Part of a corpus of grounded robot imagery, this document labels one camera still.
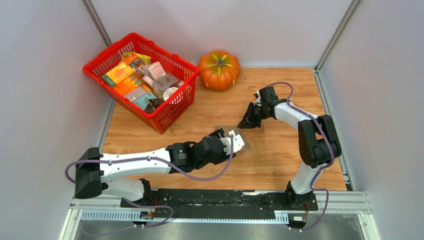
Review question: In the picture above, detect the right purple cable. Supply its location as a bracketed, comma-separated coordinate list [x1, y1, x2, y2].
[264, 81, 335, 232]

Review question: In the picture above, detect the white tape roll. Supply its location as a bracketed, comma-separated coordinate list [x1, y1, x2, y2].
[162, 87, 179, 101]

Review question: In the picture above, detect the orange snack box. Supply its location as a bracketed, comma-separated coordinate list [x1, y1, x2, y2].
[101, 56, 143, 88]

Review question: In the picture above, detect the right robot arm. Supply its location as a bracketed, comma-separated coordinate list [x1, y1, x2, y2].
[237, 84, 342, 210]

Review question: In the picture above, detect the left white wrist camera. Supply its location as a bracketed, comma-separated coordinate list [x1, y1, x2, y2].
[219, 129, 245, 155]

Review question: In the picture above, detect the yellow snack bag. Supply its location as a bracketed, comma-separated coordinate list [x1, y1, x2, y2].
[121, 51, 152, 65]

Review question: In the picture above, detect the red plastic shopping basket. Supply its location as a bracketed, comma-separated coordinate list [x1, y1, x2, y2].
[82, 32, 199, 134]

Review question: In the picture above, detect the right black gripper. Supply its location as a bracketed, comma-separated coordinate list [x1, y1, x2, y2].
[237, 102, 270, 129]

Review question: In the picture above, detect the orange pumpkin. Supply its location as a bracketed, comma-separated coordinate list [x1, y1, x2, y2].
[197, 49, 241, 91]

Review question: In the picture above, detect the purple cable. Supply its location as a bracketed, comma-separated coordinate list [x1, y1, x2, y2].
[264, 81, 335, 232]
[64, 132, 235, 185]

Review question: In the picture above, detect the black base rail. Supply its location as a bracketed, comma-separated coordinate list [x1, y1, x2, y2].
[136, 188, 318, 220]

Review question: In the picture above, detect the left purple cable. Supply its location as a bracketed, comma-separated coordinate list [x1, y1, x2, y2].
[64, 132, 235, 185]

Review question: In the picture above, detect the grey pink box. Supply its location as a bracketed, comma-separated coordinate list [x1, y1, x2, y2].
[153, 73, 179, 95]

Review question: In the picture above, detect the teal box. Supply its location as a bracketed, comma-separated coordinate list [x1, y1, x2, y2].
[133, 91, 157, 111]

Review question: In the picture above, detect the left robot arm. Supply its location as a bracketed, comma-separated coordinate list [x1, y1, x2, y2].
[65, 128, 245, 208]

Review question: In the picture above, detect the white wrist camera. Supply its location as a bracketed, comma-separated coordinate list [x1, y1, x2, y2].
[219, 129, 245, 155]
[253, 91, 262, 107]

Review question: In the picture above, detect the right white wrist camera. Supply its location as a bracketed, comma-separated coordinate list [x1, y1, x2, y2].
[253, 91, 262, 107]

